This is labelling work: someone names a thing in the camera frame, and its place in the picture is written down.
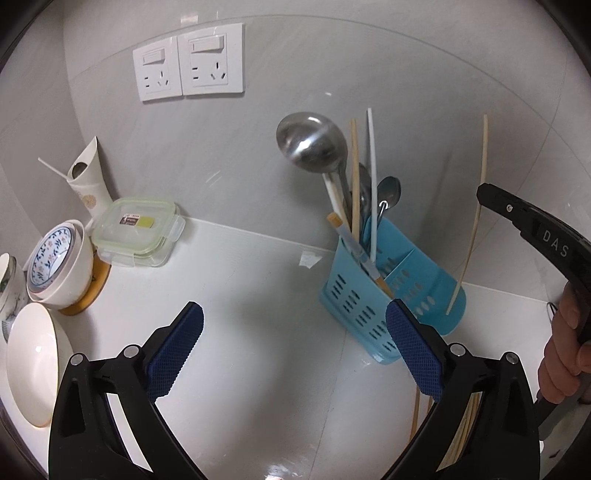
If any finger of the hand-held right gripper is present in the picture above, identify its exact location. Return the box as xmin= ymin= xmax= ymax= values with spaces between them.
xmin=478 ymin=183 xmax=591 ymax=296

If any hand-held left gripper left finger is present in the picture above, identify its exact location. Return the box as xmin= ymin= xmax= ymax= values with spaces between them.
xmin=48 ymin=301 xmax=218 ymax=480

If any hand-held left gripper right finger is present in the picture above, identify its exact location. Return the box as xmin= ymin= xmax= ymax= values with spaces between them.
xmin=385 ymin=299 xmax=541 ymax=480

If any blue plastic utensil holder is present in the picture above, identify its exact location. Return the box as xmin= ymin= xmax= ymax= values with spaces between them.
xmin=318 ymin=216 xmax=467 ymax=365

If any person's right hand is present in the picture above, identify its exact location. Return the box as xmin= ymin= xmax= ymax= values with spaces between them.
xmin=538 ymin=277 xmax=591 ymax=403

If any plain pale bamboo chopstick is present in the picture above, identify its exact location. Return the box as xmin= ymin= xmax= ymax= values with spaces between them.
xmin=450 ymin=394 xmax=474 ymax=464
xmin=462 ymin=392 xmax=482 ymax=444

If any round wooden coaster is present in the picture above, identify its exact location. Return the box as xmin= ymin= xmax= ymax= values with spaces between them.
xmin=60 ymin=257 xmax=112 ymax=316

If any chopstick with blue white band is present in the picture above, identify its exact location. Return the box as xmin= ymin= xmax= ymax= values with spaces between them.
xmin=327 ymin=212 xmax=394 ymax=298

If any white shallow bowl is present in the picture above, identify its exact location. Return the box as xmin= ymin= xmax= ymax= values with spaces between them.
xmin=6 ymin=302 xmax=75 ymax=428

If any stainless steel spoon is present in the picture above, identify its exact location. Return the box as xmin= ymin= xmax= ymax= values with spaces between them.
xmin=376 ymin=176 xmax=402 ymax=222

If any blue floral patterned bowl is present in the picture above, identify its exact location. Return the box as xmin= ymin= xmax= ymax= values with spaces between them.
xmin=25 ymin=220 xmax=86 ymax=291

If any grey metal spoon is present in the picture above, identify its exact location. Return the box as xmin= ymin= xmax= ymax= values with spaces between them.
xmin=358 ymin=162 xmax=374 ymax=222

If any short white chopstick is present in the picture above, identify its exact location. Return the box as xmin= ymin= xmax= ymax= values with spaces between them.
xmin=323 ymin=176 xmax=349 ymax=220

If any patterned ceramic cup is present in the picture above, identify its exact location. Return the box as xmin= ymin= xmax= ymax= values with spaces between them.
xmin=0 ymin=252 xmax=29 ymax=343

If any golden wooden chopstick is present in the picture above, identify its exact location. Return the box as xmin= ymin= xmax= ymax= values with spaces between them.
xmin=349 ymin=119 xmax=362 ymax=234

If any white slanted tube holder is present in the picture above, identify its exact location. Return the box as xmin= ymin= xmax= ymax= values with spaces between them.
xmin=67 ymin=136 xmax=114 ymax=223

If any long white chopstick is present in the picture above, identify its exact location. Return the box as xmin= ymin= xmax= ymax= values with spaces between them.
xmin=366 ymin=107 xmax=380 ymax=264

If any white straw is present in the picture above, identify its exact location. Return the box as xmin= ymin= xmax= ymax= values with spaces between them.
xmin=38 ymin=158 xmax=71 ymax=180

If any stainless steel ladle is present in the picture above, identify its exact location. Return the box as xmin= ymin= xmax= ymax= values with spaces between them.
xmin=276 ymin=112 xmax=356 ymax=222

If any white wall socket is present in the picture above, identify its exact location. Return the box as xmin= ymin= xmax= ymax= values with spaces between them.
xmin=133 ymin=38 xmax=183 ymax=102
xmin=177 ymin=23 xmax=245 ymax=97

